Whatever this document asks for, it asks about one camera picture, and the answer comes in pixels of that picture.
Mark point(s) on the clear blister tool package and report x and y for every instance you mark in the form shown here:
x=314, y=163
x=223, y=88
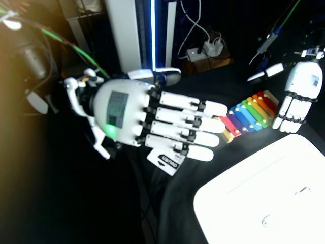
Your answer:
x=165, y=162

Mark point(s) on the white charger plug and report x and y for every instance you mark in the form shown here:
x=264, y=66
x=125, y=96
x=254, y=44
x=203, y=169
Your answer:
x=213, y=47

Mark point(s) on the black table cloth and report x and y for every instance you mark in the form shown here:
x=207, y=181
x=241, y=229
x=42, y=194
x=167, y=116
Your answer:
x=223, y=76

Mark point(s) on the grey metal shelf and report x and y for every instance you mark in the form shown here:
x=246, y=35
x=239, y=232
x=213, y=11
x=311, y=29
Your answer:
x=73, y=25

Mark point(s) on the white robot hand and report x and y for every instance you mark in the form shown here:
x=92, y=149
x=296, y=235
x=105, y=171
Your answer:
x=302, y=78
x=132, y=109

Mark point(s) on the white column with blue light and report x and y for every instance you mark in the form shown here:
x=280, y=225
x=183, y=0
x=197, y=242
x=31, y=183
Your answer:
x=127, y=33

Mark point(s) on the brown cardboard box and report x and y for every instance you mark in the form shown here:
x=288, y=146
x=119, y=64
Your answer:
x=215, y=64

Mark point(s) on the rainbow wooden toy xylophone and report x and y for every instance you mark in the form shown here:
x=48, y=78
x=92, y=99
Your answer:
x=250, y=113

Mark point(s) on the white plastic tray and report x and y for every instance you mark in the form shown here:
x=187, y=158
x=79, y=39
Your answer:
x=266, y=190

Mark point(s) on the white power strip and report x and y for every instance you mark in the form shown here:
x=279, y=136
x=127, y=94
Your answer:
x=194, y=54

